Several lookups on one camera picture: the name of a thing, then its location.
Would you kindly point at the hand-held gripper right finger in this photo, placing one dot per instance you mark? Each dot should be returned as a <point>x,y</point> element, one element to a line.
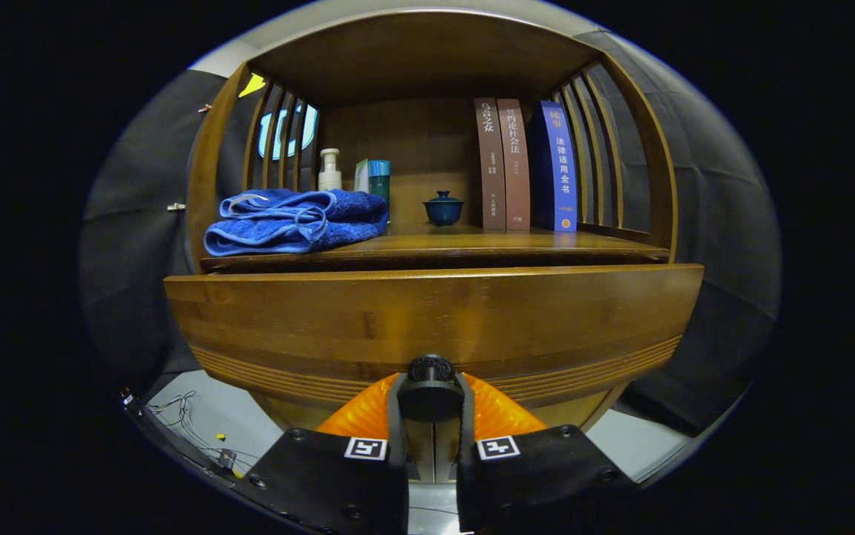
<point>466,435</point>

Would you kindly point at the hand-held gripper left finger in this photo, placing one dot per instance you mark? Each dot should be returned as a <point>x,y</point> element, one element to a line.
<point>396,438</point>

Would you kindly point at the wooden drawer with black knob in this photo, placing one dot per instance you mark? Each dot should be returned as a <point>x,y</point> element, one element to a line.
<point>427,312</point>

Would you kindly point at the wooden countertop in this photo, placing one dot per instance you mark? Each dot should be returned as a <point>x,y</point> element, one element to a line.
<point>457,241</point>

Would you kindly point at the brown wooden cabinet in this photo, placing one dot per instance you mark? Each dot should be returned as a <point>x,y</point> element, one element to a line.
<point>427,52</point>

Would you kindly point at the blue lidded teacup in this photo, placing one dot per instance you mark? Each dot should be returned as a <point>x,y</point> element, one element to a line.
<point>443,212</point>

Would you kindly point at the blue folded towel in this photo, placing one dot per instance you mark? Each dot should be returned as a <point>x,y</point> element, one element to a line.
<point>286,223</point>

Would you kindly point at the white and green tube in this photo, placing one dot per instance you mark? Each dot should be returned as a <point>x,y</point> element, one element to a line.
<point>360,177</point>

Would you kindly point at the white pump bottle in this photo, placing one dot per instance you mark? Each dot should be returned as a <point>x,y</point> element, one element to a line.
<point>329,174</point>

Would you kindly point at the dark brown book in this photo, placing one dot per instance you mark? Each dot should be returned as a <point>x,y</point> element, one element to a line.
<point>491,163</point>

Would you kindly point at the reddish brown book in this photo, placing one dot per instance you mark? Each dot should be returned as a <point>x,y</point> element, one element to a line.
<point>515,163</point>

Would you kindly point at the blue book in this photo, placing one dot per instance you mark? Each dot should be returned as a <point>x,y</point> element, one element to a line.
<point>561,171</point>

